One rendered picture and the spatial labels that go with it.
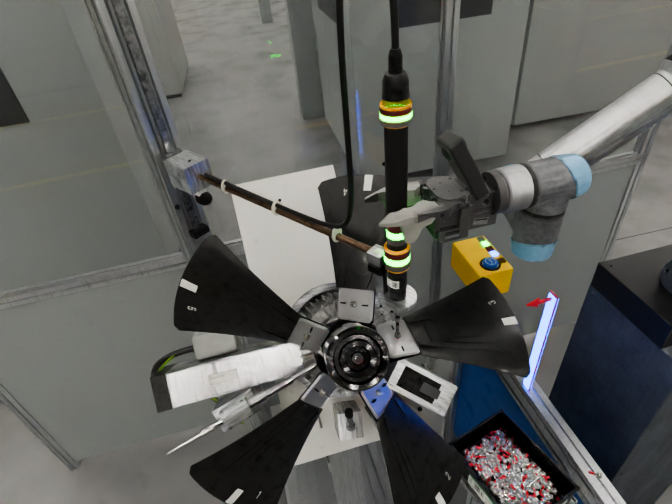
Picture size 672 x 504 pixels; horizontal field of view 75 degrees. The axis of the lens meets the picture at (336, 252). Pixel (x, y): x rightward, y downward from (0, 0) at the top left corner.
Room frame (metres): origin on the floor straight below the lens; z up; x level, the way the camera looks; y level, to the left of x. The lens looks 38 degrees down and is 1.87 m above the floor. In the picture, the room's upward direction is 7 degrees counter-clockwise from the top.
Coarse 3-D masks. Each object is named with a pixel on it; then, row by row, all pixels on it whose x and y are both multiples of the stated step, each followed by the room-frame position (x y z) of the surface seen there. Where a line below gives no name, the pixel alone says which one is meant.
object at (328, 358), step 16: (336, 320) 0.62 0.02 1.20; (336, 336) 0.53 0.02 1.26; (352, 336) 0.53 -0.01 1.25; (368, 336) 0.53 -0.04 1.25; (320, 352) 0.58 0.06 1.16; (336, 352) 0.51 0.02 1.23; (352, 352) 0.51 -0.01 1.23; (368, 352) 0.51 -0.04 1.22; (384, 352) 0.51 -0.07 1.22; (320, 368) 0.56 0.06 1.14; (336, 368) 0.49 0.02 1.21; (352, 368) 0.50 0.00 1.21; (368, 368) 0.49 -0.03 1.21; (384, 368) 0.49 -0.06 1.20; (352, 384) 0.47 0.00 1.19; (368, 384) 0.47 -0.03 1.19
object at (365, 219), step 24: (336, 192) 0.78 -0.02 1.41; (360, 192) 0.76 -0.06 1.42; (336, 216) 0.75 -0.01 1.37; (360, 216) 0.72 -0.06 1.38; (384, 216) 0.70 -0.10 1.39; (360, 240) 0.69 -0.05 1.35; (384, 240) 0.66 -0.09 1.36; (336, 264) 0.69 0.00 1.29; (360, 264) 0.65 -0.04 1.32; (360, 288) 0.62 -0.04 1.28
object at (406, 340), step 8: (400, 320) 0.62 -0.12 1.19; (376, 328) 0.60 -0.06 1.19; (384, 328) 0.60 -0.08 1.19; (400, 328) 0.59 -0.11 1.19; (408, 328) 0.59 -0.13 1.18; (384, 336) 0.58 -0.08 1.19; (392, 336) 0.57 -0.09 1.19; (408, 336) 0.57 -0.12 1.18; (392, 344) 0.55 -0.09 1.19; (400, 344) 0.55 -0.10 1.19; (408, 344) 0.55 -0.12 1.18; (416, 344) 0.55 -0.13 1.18; (392, 352) 0.53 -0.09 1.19; (400, 352) 0.53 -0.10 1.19; (408, 352) 0.53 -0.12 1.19; (416, 352) 0.53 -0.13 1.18
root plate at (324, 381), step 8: (320, 376) 0.50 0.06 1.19; (328, 376) 0.51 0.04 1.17; (312, 384) 0.49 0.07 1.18; (320, 384) 0.50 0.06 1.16; (328, 384) 0.51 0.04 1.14; (312, 392) 0.49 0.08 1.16; (328, 392) 0.51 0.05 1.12; (304, 400) 0.47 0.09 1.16; (312, 400) 0.49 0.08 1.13; (320, 400) 0.50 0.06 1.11
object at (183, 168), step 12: (168, 156) 1.03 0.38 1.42; (180, 156) 1.02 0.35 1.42; (192, 156) 1.02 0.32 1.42; (168, 168) 1.00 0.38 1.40; (180, 168) 0.96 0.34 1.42; (192, 168) 0.97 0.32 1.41; (204, 168) 0.99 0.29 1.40; (180, 180) 0.97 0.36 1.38; (192, 180) 0.96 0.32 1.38; (192, 192) 0.95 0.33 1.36
